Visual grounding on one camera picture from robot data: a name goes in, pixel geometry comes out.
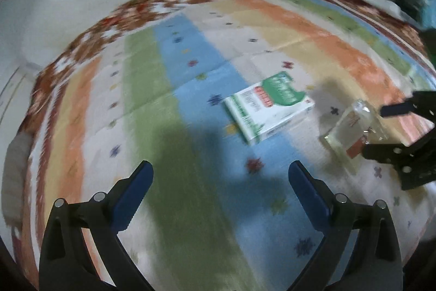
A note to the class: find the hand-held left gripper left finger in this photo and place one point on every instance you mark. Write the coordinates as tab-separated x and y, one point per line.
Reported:
131	195

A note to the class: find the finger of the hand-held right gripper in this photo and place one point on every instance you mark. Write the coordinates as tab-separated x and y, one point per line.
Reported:
408	161
422	105

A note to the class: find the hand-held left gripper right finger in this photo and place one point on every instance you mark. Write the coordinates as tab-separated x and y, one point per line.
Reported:
308	195

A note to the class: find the green white medicine box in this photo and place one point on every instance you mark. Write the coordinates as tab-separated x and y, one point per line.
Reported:
269	107

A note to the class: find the colourful striped blanket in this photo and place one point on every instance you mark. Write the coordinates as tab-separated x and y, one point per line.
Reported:
190	79

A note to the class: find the white headboard panel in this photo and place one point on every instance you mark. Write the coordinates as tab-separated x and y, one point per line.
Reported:
13	90

